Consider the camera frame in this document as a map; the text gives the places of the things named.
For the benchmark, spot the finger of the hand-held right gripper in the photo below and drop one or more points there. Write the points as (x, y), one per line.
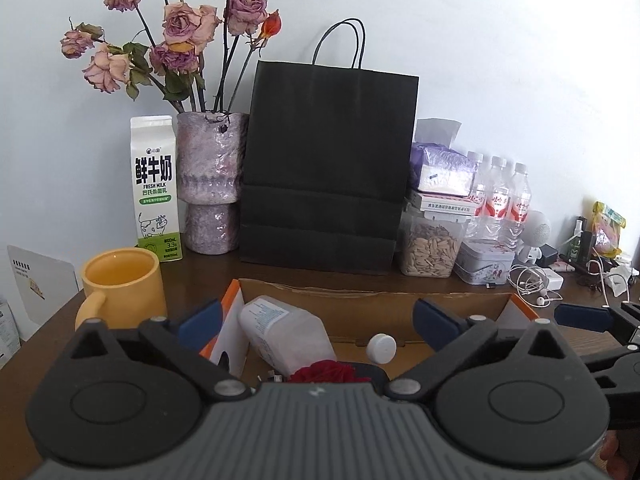
(582, 316)
(612, 360)

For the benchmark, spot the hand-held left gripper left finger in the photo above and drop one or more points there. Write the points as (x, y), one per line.
(200, 324)

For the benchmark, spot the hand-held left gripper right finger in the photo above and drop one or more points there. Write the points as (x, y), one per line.
(437, 324)

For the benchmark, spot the small white round lid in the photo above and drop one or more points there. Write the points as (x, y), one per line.
(381, 348)

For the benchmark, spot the clear plastic container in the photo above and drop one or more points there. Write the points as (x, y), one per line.
(280, 330)

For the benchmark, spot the red cardboard box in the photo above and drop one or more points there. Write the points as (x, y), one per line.
(350, 310)

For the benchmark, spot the red knit item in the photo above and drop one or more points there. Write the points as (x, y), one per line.
(322, 372)

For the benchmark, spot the person's right hand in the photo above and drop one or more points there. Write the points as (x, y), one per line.
(612, 457)

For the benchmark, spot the white earphones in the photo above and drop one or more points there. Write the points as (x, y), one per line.
(541, 300)

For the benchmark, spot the white charger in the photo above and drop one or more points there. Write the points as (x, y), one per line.
(553, 280)

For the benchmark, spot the dark spray bottle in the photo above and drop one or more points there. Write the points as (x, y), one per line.
(580, 247)

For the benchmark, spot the black power adapter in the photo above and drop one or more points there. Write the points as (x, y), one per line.
(549, 255)

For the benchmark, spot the clear seed container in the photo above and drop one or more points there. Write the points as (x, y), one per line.
(430, 250)

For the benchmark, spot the printed tin box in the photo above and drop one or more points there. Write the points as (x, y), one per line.
(482, 262)

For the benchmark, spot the yellow mug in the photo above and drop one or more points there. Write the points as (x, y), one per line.
(130, 290)

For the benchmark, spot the yellow pink snack packet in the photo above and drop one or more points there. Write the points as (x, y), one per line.
(607, 230)

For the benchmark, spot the white round robot speaker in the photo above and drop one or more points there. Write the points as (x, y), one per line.
(537, 225)

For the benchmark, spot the water bottle red label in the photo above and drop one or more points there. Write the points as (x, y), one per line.
(519, 210)
(497, 205)
(479, 200)

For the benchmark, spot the white green milk carton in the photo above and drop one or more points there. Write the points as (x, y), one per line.
(155, 185)

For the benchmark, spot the purple tissue pack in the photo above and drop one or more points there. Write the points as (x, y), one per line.
(442, 175)

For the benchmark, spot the purple vase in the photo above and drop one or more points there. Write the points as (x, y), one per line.
(212, 170)

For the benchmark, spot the white card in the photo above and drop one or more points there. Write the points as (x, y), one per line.
(40, 285)

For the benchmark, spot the white printed carton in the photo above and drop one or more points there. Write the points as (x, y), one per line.
(7, 330)

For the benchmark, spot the black paper bag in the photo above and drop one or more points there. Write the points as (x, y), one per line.
(325, 160)

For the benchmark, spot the dried pink roses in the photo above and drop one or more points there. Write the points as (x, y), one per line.
(187, 25)

